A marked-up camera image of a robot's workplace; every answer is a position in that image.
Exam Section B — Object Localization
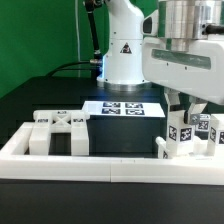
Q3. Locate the white tagged cube far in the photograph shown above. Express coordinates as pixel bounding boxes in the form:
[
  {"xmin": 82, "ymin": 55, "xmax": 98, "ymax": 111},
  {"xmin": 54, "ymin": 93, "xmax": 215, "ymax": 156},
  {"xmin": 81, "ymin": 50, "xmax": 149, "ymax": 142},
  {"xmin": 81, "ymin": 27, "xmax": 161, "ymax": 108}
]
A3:
[{"xmin": 196, "ymin": 114, "xmax": 210, "ymax": 132}]

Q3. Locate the white chair seat part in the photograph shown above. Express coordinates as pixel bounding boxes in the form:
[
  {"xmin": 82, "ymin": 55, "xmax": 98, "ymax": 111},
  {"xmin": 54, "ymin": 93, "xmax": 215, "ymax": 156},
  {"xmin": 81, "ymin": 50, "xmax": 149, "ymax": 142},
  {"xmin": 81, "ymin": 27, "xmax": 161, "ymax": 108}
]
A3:
[{"xmin": 156, "ymin": 136, "xmax": 224, "ymax": 159}]

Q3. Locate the white chair back part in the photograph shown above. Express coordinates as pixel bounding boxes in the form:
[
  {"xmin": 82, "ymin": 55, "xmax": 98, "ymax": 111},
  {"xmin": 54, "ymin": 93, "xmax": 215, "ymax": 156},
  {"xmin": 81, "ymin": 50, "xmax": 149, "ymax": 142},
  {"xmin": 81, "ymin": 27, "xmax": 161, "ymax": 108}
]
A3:
[{"xmin": 29, "ymin": 110, "xmax": 90, "ymax": 156}]

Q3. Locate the white marker sheet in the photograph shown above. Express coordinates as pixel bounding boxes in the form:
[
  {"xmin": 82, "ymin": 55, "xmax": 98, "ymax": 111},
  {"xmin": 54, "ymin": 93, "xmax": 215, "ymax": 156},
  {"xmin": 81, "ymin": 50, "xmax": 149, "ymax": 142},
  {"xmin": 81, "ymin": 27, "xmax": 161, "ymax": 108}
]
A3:
[{"xmin": 82, "ymin": 101, "xmax": 165, "ymax": 118}]

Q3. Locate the white U-shaped obstacle frame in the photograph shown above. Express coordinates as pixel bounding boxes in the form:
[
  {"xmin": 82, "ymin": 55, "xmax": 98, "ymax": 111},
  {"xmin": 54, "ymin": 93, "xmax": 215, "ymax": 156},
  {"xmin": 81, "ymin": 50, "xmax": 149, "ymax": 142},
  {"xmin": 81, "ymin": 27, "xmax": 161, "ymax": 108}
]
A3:
[{"xmin": 0, "ymin": 122, "xmax": 224, "ymax": 185}]

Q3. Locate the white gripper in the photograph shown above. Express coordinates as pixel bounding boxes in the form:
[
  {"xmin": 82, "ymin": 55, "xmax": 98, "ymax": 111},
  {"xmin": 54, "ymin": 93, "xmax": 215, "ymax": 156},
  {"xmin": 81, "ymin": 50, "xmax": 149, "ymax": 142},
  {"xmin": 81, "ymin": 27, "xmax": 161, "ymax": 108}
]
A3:
[{"xmin": 142, "ymin": 35, "xmax": 224, "ymax": 125}]

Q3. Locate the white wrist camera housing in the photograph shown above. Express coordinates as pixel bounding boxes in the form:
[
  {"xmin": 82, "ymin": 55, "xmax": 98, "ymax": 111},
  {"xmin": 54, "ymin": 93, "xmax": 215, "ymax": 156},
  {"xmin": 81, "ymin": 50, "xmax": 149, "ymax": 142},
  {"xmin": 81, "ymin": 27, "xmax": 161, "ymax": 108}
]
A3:
[{"xmin": 142, "ymin": 10, "xmax": 159, "ymax": 36}]

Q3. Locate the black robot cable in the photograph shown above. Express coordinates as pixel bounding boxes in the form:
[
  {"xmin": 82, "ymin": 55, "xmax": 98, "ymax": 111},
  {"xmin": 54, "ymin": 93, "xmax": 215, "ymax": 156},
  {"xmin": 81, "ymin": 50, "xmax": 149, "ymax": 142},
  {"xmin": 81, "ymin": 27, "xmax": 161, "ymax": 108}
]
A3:
[{"xmin": 46, "ymin": 0, "xmax": 105, "ymax": 78}]

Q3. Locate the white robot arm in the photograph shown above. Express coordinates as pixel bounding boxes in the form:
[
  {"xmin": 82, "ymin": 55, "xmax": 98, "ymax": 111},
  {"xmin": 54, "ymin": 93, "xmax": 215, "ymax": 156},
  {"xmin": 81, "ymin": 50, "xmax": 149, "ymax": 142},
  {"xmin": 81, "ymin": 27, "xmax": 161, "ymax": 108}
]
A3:
[{"xmin": 99, "ymin": 0, "xmax": 224, "ymax": 115}]

